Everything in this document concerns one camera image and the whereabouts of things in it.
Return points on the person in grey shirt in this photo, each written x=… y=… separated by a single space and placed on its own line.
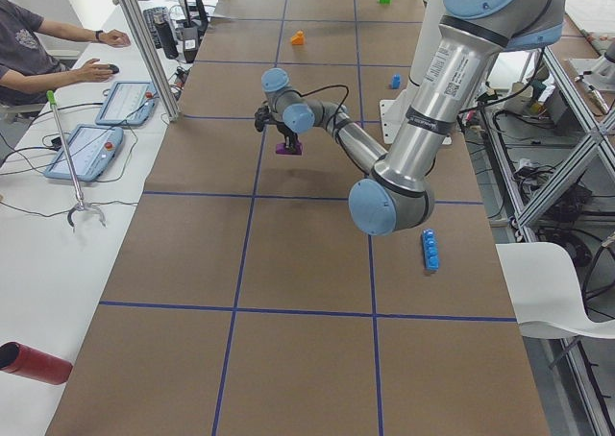
x=27 y=69

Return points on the teach pendant far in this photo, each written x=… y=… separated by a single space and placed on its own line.
x=127 y=103

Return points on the red cardboard tube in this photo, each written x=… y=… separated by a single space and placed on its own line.
x=25 y=361

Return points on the white chair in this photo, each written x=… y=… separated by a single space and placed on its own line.
x=543 y=286

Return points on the small blue block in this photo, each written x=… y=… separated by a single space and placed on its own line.
x=395 y=81

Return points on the aluminium frame post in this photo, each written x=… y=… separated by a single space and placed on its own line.
x=133 y=14

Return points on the person left hand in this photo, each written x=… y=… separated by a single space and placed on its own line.
x=114 y=38

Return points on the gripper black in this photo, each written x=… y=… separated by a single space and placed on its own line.
x=288 y=135

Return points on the orange trapezoid block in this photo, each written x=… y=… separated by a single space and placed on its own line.
x=298 y=38

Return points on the purple trapezoid block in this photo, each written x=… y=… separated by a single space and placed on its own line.
x=289 y=150

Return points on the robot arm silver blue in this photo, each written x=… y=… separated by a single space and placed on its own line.
x=395 y=194

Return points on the reacher grabber tool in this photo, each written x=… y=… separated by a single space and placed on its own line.
x=81 y=204

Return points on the teach pendant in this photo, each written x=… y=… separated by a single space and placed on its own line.
x=127 y=103
x=92 y=148

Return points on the long blue block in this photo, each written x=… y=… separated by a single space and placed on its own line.
x=430 y=250

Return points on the brown paper table cover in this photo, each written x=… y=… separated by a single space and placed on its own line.
x=244 y=301

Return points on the teach pendant near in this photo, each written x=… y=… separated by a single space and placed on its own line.
x=92 y=148

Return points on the person right hand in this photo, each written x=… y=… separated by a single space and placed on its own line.
x=94 y=72

